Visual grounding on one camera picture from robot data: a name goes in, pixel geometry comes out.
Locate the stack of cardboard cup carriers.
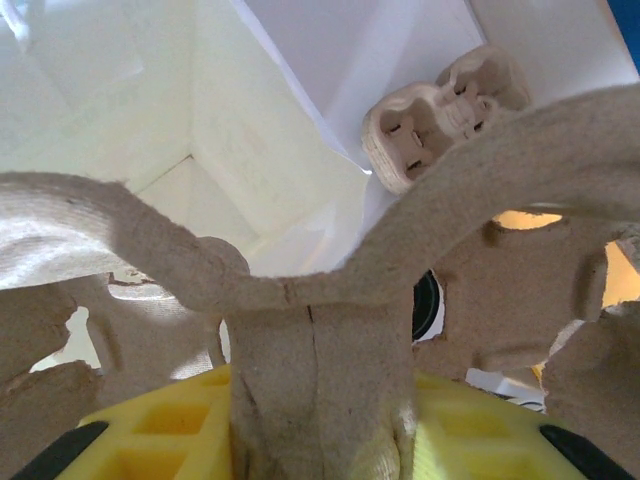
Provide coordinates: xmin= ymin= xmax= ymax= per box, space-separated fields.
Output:
xmin=360 ymin=43 xmax=534 ymax=196

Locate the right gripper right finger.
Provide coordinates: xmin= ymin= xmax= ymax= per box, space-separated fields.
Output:
xmin=413 ymin=372 xmax=640 ymax=480

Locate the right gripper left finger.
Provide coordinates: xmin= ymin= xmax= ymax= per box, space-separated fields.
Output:
xmin=9 ymin=363 xmax=235 ymax=480

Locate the cardboard cup carrier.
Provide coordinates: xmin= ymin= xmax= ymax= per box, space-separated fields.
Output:
xmin=0 ymin=82 xmax=640 ymax=480

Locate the stack of black cup lids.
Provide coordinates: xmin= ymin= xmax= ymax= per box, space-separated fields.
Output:
xmin=412 ymin=269 xmax=446 ymax=344

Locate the white paper carry bag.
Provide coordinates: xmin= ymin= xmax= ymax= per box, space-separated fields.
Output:
xmin=0 ymin=0 xmax=374 ymax=374

